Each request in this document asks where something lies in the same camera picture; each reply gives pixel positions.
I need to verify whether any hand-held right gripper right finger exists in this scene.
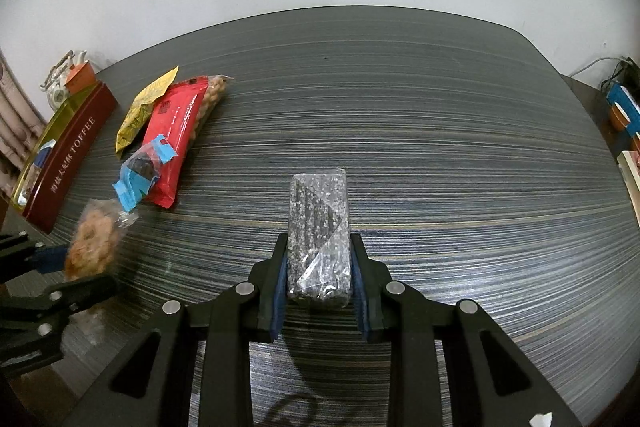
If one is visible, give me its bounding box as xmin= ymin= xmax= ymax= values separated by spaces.
xmin=350 ymin=232 xmax=583 ymax=427

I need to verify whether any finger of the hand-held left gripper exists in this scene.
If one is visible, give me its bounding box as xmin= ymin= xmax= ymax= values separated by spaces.
xmin=0 ymin=274 xmax=121 ymax=323
xmin=0 ymin=231 xmax=71 ymax=280

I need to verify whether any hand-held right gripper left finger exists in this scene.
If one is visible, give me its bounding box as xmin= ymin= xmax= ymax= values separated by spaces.
xmin=75 ymin=232 xmax=291 ymax=427

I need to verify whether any clear bag of fried snacks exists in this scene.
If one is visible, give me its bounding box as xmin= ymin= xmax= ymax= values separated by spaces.
xmin=64 ymin=199 xmax=141 ymax=280

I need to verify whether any black sesame bar clear wrapper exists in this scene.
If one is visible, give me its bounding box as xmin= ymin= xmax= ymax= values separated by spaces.
xmin=286 ymin=167 xmax=353 ymax=310

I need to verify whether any red tin box gold interior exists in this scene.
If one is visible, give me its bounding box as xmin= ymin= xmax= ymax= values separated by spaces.
xmin=9 ymin=80 xmax=120 ymax=235

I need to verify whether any red snack packet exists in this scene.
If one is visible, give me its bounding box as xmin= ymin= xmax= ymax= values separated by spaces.
xmin=142 ymin=74 xmax=236 ymax=210

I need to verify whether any clear packet with blue ends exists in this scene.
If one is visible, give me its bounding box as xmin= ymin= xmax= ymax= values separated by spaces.
xmin=112 ymin=134 xmax=180 ymax=212

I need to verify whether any beige curtain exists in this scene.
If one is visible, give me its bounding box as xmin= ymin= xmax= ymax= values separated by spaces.
xmin=0 ymin=52 xmax=48 ymax=208

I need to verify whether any gold foil tea packet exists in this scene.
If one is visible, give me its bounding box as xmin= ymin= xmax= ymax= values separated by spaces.
xmin=115 ymin=66 xmax=180 ymax=160

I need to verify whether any patterned ceramic teapot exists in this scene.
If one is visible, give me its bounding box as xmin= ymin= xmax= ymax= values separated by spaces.
xmin=39 ymin=50 xmax=93 ymax=112

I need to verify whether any orange teacup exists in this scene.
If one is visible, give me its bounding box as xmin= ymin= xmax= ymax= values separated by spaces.
xmin=65 ymin=62 xmax=98 ymax=95

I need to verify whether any brown clay teacup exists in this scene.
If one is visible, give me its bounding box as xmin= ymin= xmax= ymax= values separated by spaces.
xmin=609 ymin=104 xmax=632 ymax=130

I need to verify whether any blue box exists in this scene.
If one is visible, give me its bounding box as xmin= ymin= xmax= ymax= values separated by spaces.
xmin=606 ymin=84 xmax=640 ymax=138

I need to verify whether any grey cable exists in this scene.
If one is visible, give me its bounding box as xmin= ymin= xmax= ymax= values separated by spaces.
xmin=570 ymin=56 xmax=626 ymax=80

